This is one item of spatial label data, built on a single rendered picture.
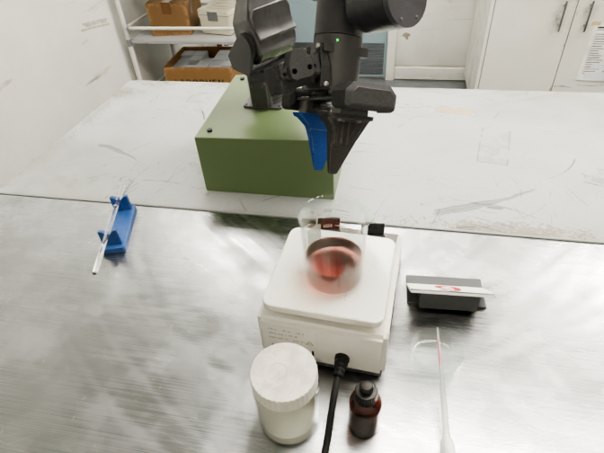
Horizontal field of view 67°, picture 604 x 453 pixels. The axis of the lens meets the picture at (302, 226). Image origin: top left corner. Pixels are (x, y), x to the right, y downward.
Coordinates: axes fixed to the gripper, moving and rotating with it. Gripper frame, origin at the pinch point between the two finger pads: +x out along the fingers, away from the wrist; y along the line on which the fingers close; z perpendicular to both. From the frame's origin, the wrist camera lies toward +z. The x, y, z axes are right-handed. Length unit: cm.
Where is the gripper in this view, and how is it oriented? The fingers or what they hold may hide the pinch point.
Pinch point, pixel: (327, 143)
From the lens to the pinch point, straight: 56.7
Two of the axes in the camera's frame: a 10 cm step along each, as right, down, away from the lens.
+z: -9.1, 0.0, -4.1
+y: 4.0, 2.2, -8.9
